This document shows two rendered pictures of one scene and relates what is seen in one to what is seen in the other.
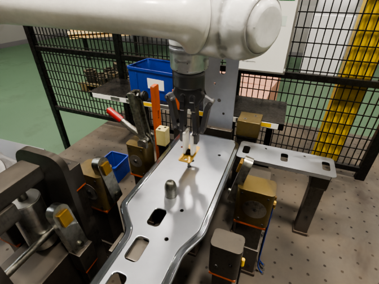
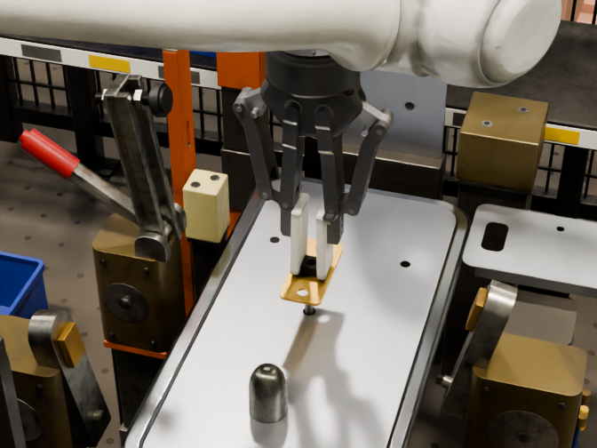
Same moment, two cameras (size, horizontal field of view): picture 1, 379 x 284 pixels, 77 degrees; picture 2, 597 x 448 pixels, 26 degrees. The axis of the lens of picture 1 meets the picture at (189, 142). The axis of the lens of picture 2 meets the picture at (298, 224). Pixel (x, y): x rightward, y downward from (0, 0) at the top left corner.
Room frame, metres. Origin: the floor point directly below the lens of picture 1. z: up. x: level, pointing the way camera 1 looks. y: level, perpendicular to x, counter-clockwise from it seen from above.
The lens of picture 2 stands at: (-0.30, 0.09, 1.80)
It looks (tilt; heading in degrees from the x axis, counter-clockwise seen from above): 39 degrees down; 355
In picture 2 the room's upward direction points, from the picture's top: straight up
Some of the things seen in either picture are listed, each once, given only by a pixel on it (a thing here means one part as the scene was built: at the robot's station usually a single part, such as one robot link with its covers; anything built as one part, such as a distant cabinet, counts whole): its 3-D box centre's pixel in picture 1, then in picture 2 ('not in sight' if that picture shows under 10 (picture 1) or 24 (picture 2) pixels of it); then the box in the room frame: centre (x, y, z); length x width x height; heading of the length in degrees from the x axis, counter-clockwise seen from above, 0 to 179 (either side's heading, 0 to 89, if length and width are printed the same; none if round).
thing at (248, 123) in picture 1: (244, 157); (489, 252); (0.78, -0.22, 0.88); 0.08 x 0.08 x 0.36; 68
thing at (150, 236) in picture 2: (142, 143); (151, 245); (0.60, 0.14, 1.06); 0.03 x 0.01 x 0.03; 68
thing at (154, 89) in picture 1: (159, 151); (189, 253); (0.72, 0.11, 0.95); 0.03 x 0.01 x 0.50; 158
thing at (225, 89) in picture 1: (220, 84); (394, 10); (0.81, -0.11, 1.17); 0.12 x 0.01 x 0.34; 68
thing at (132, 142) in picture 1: (141, 182); (136, 370); (0.63, 0.17, 0.87); 0.10 x 0.07 x 0.35; 68
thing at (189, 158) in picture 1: (189, 152); (312, 267); (0.57, 0.00, 1.05); 0.08 x 0.04 x 0.01; 158
